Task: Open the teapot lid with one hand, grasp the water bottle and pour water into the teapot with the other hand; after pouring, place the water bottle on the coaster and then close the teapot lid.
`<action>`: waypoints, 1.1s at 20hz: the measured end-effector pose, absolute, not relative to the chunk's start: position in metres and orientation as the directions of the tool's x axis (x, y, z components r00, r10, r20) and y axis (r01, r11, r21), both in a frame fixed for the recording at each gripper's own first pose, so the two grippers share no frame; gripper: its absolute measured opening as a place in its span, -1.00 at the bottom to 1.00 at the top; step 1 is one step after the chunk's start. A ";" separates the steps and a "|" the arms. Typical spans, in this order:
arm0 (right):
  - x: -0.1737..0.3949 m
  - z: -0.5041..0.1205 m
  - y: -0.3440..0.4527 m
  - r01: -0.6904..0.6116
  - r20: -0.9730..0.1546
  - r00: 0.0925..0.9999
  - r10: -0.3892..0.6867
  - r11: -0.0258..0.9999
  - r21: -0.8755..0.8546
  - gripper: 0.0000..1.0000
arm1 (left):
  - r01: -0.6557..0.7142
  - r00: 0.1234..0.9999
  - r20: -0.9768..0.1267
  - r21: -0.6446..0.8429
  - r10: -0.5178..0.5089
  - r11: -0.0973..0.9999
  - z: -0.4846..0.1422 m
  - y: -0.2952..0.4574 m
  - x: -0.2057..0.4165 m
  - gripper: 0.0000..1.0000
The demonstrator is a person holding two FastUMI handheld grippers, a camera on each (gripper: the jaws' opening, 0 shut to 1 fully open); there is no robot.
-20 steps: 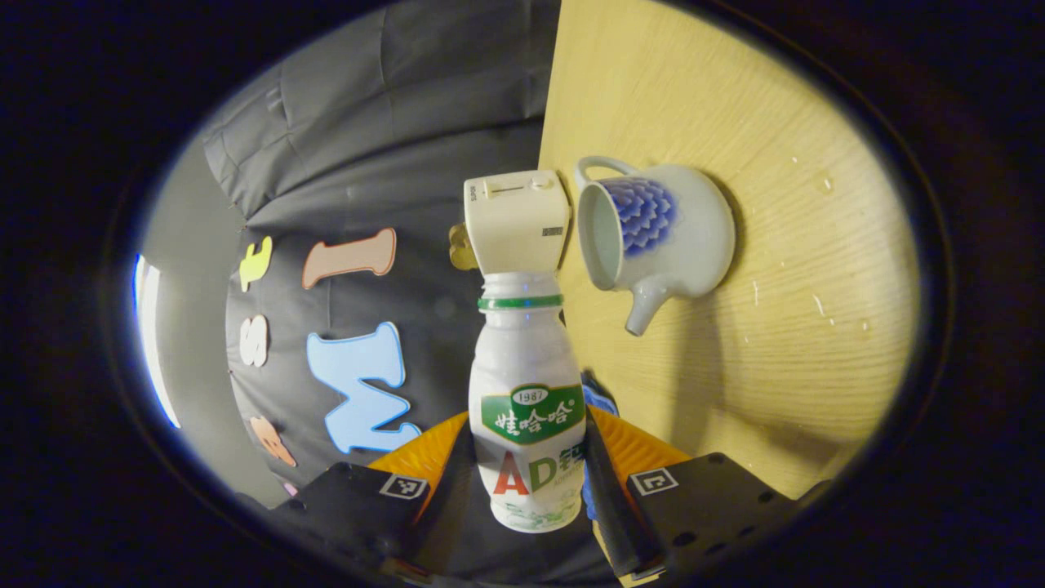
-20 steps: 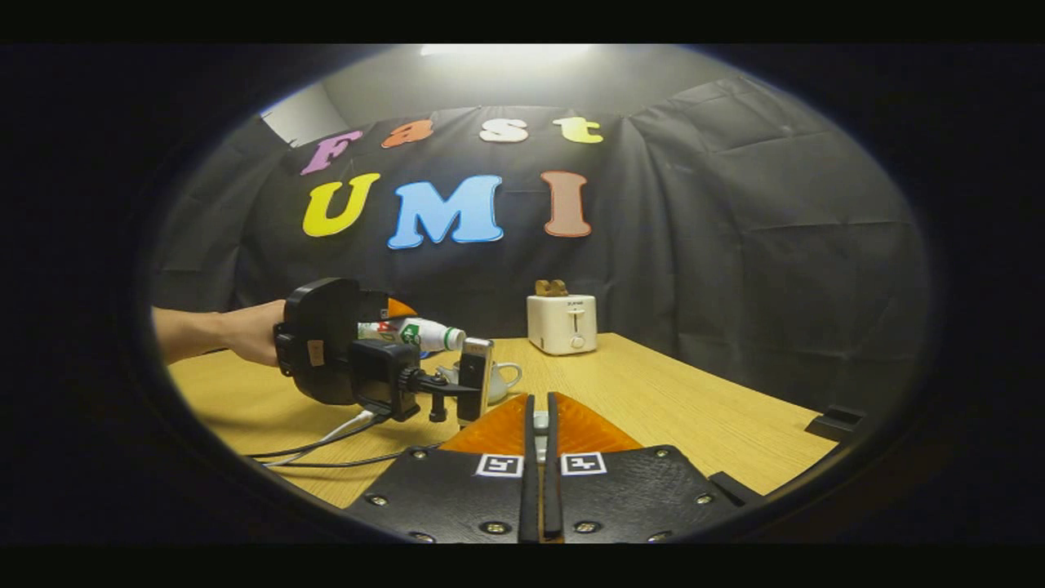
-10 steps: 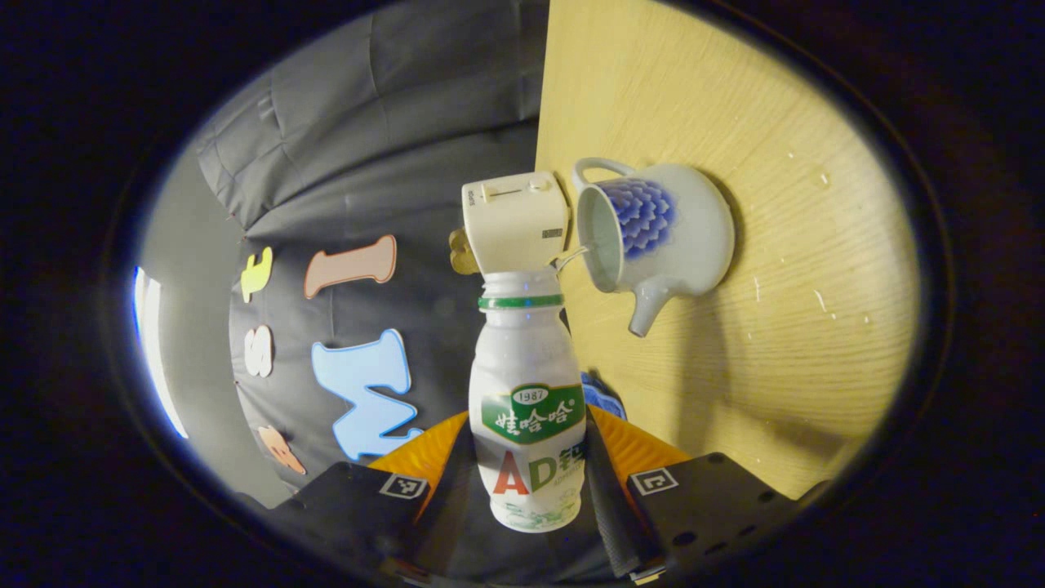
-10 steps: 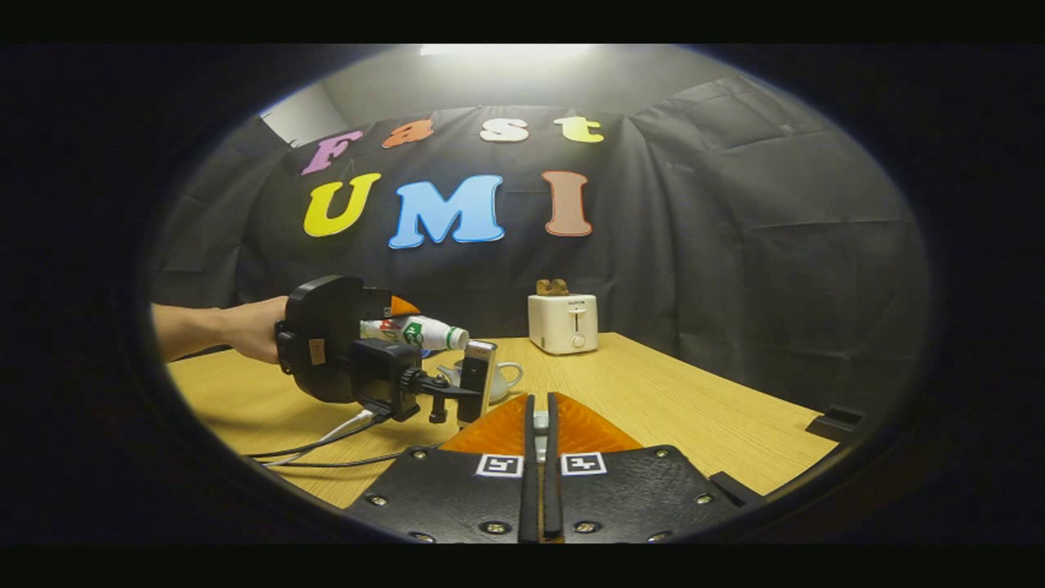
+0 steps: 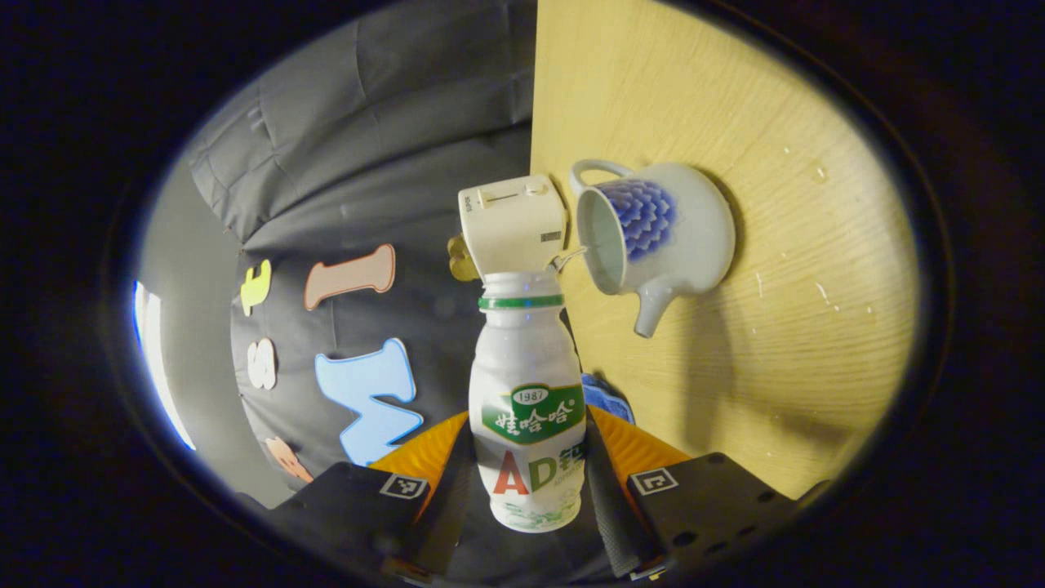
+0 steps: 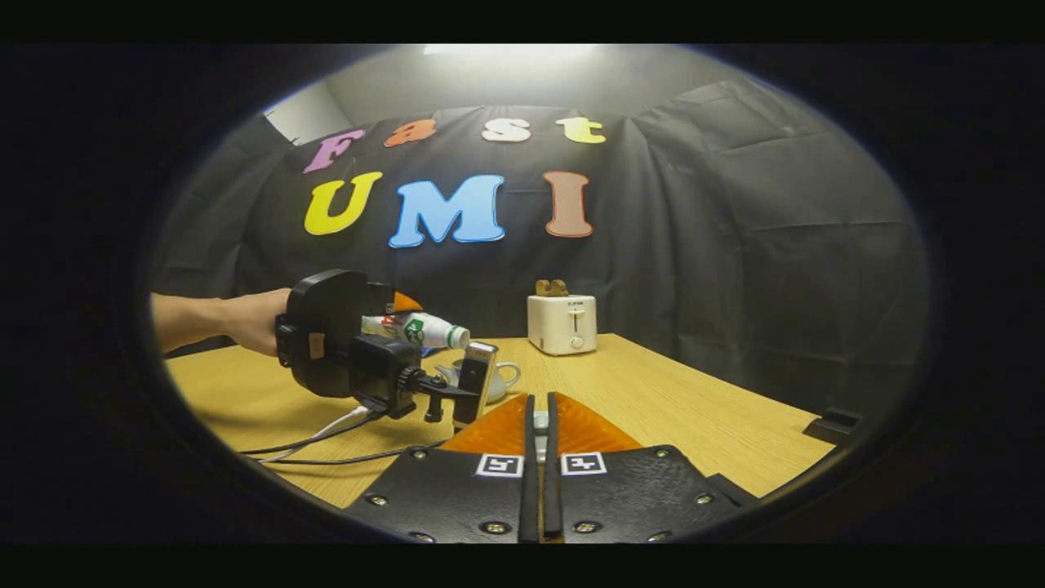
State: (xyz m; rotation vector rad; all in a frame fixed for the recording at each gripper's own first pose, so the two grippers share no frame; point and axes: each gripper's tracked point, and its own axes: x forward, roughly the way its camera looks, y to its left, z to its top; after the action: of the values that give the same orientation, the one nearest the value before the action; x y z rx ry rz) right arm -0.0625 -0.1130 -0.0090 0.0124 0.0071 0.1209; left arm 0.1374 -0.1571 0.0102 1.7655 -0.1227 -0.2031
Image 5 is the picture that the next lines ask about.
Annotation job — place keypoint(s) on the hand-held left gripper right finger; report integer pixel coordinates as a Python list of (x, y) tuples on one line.
[(612, 506)]

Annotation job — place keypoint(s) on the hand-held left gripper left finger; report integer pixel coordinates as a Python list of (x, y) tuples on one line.
[(445, 506)]

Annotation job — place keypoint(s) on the white plastic water bottle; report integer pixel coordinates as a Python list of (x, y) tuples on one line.
[(526, 367)]

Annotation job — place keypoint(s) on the white blue-patterned teacup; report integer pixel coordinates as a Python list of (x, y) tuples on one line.
[(694, 237)]

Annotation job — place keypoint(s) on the blue towel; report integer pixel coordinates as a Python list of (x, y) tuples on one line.
[(604, 398)]

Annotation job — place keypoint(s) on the toasted bread slices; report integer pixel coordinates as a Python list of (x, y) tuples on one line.
[(461, 260)]

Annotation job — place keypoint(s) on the white toaster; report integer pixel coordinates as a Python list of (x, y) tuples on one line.
[(514, 224)]

